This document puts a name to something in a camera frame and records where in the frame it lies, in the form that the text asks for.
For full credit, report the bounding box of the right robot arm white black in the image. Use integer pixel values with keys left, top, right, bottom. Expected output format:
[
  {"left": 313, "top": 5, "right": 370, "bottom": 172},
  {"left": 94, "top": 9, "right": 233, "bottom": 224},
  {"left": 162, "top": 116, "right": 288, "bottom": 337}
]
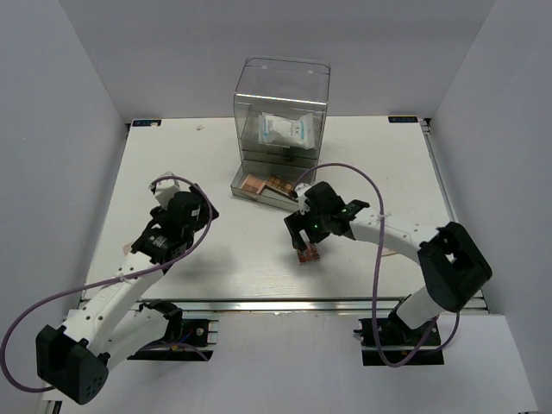
[{"left": 284, "top": 182, "right": 492, "bottom": 344}]

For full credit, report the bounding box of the colourful pastel eyeshadow palette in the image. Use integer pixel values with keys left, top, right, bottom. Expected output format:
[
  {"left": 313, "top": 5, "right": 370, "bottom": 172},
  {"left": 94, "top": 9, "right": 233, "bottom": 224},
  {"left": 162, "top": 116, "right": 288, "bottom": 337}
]
[{"left": 381, "top": 249, "right": 398, "bottom": 257}]

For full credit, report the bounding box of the long brown eyeshadow palette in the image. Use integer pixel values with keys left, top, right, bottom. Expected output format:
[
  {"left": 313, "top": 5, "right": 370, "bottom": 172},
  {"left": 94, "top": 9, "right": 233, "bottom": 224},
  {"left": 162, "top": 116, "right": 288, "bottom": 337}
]
[{"left": 265, "top": 175, "right": 297, "bottom": 199}]

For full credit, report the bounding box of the aluminium table rail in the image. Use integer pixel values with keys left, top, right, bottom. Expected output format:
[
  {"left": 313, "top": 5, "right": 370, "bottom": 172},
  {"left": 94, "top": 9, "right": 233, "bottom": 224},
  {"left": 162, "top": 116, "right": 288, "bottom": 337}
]
[{"left": 168, "top": 298, "right": 373, "bottom": 312}]

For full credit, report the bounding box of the blue table label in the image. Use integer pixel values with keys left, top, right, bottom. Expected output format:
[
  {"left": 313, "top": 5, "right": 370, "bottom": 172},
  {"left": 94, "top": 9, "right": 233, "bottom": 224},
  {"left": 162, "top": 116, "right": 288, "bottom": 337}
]
[
  {"left": 131, "top": 119, "right": 161, "bottom": 128},
  {"left": 387, "top": 116, "right": 418, "bottom": 123}
]

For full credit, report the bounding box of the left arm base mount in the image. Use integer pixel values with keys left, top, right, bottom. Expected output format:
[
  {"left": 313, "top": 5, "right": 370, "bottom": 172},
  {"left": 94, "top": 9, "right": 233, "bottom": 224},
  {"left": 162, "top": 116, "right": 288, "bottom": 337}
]
[{"left": 127, "top": 314, "right": 219, "bottom": 362}]

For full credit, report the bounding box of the nine-pan pink eyeshadow palette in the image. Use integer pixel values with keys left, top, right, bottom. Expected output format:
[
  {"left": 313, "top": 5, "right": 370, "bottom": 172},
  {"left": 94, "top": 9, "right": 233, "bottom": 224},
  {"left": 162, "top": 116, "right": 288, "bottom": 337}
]
[{"left": 296, "top": 243, "right": 320, "bottom": 265}]

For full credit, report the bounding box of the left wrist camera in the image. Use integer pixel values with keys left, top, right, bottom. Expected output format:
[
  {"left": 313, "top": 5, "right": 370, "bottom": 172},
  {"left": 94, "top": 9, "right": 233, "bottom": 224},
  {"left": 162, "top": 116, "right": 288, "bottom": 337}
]
[{"left": 149, "top": 172, "right": 181, "bottom": 210}]

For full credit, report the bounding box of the four-pan brown eyeshadow palette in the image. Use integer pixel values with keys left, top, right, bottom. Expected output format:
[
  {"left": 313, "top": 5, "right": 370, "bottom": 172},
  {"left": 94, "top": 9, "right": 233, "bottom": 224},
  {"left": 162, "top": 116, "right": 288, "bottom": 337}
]
[{"left": 240, "top": 174, "right": 266, "bottom": 195}]

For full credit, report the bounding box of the left blue table label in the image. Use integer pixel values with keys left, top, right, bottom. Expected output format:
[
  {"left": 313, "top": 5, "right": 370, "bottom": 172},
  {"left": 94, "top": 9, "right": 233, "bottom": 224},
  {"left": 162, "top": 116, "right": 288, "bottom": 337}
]
[{"left": 131, "top": 119, "right": 161, "bottom": 128}]

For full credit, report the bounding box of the right blue table label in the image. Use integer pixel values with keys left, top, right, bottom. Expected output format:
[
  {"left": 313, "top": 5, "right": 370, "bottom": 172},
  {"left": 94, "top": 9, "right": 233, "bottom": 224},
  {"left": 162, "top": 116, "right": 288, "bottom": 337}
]
[{"left": 387, "top": 116, "right": 418, "bottom": 123}]

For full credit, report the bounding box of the black jar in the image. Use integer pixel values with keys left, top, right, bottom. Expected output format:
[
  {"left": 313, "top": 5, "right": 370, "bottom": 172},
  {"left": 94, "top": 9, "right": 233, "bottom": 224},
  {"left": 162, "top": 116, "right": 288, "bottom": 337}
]
[{"left": 282, "top": 147, "right": 304, "bottom": 162}]

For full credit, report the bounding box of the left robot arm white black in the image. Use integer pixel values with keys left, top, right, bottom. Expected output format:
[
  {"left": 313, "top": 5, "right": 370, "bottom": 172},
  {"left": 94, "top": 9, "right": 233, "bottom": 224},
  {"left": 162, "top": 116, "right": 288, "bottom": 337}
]
[{"left": 35, "top": 179, "right": 218, "bottom": 405}]

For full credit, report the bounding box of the clear acrylic drawer organizer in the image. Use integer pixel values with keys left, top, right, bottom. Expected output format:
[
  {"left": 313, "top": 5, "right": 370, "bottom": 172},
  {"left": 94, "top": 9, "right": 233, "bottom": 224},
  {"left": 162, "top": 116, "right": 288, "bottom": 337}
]
[{"left": 230, "top": 55, "right": 330, "bottom": 210}]

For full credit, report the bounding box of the cotton pad pack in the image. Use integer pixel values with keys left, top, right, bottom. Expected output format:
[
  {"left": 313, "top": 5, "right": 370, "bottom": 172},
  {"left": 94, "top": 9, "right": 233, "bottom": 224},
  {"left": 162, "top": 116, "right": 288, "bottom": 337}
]
[
  {"left": 258, "top": 113, "right": 303, "bottom": 144},
  {"left": 275, "top": 114, "right": 316, "bottom": 149}
]

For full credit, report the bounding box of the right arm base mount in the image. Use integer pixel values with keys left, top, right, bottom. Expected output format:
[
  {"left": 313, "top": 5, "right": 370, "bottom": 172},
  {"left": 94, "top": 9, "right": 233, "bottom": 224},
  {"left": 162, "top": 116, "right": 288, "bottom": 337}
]
[{"left": 353, "top": 317, "right": 444, "bottom": 367}]

